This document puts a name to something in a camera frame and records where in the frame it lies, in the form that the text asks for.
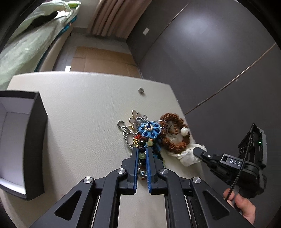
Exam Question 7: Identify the pink curtain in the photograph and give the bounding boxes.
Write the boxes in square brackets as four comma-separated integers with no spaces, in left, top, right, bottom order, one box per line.
[87,0,152,39]

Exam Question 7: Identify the dark beaded bracelet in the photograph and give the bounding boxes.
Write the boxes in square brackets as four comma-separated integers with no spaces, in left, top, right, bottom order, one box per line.
[136,136,150,181]

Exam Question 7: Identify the black garment on bed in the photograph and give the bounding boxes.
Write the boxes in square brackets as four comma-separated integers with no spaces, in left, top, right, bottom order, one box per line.
[30,11,58,28]

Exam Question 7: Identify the clear plastic bag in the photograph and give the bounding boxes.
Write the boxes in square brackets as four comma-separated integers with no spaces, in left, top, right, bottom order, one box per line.
[167,143,207,167]

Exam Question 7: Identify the blue flower knot ornament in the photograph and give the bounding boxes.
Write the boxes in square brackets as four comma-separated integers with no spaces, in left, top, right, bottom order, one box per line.
[138,122,161,139]

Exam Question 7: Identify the silver ball chain necklace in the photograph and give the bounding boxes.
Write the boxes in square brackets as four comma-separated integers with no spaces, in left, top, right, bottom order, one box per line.
[117,114,170,150]

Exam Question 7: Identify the black cable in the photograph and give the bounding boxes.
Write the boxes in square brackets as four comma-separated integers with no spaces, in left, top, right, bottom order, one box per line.
[226,123,257,201]

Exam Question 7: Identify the brown rudraksha bead bracelet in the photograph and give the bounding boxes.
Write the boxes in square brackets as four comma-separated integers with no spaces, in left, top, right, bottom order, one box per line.
[159,112,191,153]

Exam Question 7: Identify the white wall switch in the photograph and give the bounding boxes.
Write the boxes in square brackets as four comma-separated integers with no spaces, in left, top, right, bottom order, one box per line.
[143,28,150,35]

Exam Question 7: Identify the black jewelry box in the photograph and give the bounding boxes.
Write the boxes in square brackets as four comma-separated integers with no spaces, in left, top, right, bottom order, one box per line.
[1,90,48,200]

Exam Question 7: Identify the flattened cardboard sheets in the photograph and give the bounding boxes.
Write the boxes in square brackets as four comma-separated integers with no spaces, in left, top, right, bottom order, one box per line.
[70,46,141,78]

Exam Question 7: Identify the light green duvet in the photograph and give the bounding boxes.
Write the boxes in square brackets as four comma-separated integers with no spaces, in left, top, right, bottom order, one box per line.
[20,1,81,27]

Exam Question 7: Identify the right hand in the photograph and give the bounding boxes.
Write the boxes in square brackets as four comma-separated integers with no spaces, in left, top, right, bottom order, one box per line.
[227,191,256,225]

